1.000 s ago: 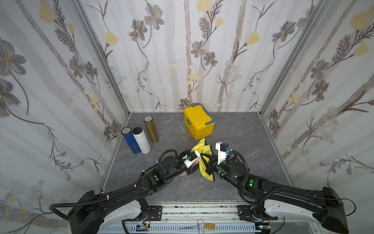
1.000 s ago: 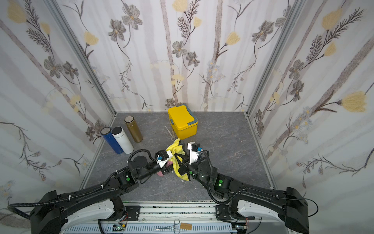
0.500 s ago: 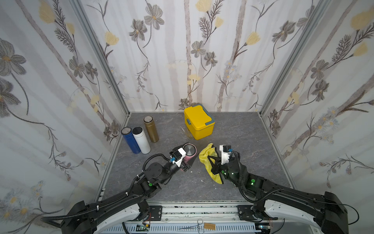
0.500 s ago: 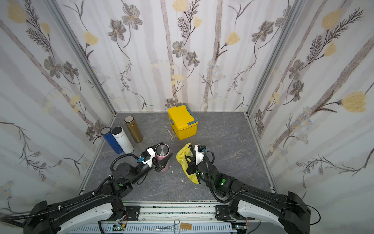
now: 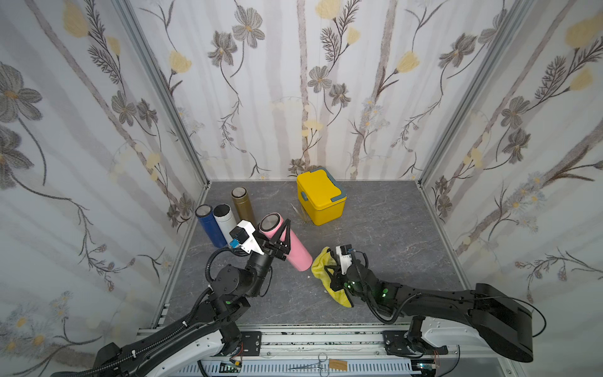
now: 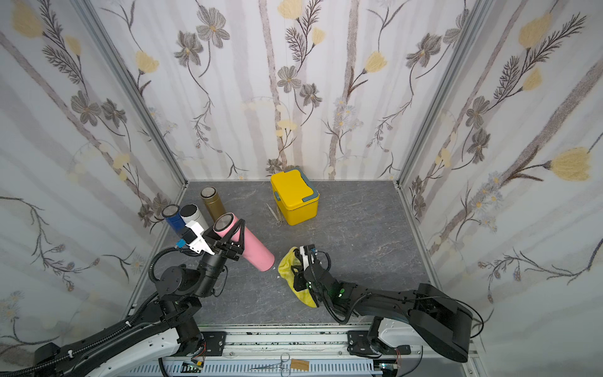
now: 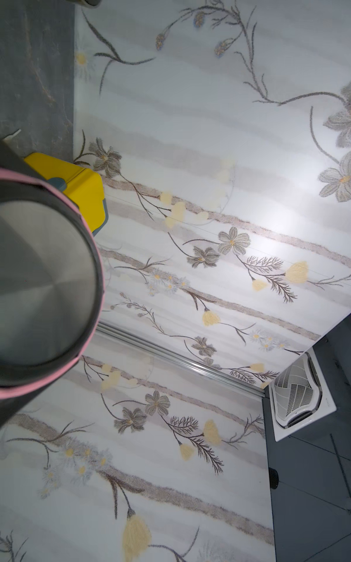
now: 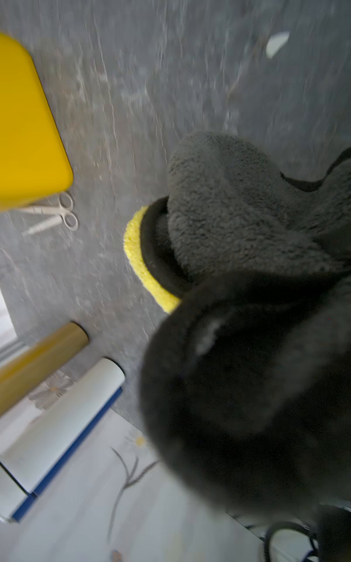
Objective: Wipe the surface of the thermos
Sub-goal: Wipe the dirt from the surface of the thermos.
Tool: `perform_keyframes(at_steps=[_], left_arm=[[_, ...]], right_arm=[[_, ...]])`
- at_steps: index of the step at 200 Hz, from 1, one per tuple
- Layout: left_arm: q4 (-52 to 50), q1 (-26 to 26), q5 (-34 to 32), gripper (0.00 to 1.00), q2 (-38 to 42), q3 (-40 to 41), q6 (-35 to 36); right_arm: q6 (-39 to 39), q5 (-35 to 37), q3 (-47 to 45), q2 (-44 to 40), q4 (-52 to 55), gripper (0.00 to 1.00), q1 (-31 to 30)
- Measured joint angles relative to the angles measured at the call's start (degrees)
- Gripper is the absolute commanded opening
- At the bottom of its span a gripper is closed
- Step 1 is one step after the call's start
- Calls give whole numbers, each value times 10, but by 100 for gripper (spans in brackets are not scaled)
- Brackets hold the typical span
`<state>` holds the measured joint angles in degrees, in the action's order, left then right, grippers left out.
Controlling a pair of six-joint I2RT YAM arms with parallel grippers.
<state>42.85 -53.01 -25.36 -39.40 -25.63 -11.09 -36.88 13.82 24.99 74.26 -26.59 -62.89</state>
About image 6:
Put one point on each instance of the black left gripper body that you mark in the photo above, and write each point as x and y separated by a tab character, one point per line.
224	253

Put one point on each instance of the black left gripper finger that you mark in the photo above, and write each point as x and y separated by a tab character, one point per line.
238	236
224	239

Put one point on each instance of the pink thermos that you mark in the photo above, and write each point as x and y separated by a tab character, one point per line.
256	253

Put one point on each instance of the yellow grey cleaning cloth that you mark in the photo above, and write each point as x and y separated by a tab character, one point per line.
284	270

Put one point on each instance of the gold thermos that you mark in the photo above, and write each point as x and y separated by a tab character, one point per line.
212	202

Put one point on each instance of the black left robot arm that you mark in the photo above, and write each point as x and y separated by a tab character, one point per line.
163	325

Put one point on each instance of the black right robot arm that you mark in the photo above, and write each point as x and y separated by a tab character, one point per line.
444	323

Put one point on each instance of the white thermos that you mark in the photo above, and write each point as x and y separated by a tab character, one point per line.
192	217

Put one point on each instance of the blue thermos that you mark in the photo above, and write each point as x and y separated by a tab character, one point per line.
171	214

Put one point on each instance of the yellow storage box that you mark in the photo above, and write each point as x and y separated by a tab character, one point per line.
296	197

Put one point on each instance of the brown cardboard tag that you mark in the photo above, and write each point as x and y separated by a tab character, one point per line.
300	365

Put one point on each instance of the metal scissors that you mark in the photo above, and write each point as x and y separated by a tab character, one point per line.
282	366

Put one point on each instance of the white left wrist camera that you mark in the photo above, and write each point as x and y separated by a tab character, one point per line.
192	240

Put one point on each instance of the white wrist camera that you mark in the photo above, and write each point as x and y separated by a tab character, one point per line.
307	255
192	240

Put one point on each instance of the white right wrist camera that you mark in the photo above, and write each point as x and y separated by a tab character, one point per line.
307	255

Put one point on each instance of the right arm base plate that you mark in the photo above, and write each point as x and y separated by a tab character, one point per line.
366	344

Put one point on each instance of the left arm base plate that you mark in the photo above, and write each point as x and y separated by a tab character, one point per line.
210	344

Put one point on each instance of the white slotted cable duct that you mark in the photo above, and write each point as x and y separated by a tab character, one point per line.
243	368

